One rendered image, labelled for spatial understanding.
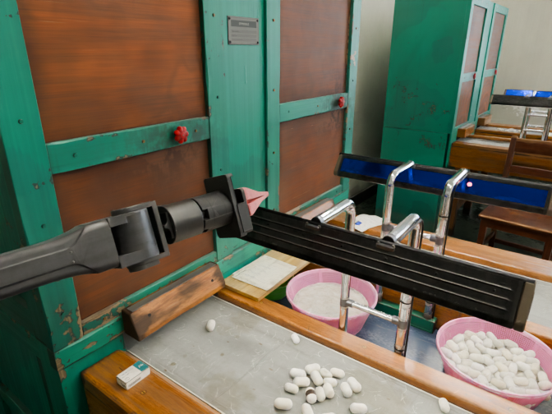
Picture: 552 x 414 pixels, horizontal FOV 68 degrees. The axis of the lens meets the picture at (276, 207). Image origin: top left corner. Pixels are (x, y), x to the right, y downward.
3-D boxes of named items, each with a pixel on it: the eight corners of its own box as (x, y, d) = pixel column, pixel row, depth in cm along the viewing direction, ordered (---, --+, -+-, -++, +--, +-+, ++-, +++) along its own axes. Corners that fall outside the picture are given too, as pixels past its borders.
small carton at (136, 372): (126, 390, 86) (126, 383, 85) (117, 383, 88) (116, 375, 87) (150, 373, 90) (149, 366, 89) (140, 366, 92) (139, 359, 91)
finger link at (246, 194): (259, 220, 76) (219, 235, 69) (250, 182, 75) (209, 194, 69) (285, 218, 71) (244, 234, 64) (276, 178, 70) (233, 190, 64)
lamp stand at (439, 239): (432, 334, 116) (457, 185, 100) (367, 310, 127) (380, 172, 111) (450, 303, 131) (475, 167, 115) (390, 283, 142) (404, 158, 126)
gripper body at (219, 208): (227, 235, 70) (190, 248, 65) (212, 177, 69) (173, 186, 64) (250, 234, 65) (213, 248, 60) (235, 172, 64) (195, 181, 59)
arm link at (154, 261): (135, 273, 54) (116, 210, 53) (103, 270, 62) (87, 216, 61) (209, 245, 62) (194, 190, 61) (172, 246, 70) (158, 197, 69)
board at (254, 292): (258, 301, 116) (258, 298, 115) (219, 285, 124) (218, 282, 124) (317, 257, 141) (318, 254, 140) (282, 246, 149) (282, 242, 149)
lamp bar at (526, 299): (523, 335, 60) (535, 292, 57) (215, 232, 94) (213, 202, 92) (530, 309, 66) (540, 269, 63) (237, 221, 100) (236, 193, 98)
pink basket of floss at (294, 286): (388, 343, 113) (392, 315, 109) (292, 351, 110) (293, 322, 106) (359, 291, 137) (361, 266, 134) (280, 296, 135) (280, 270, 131)
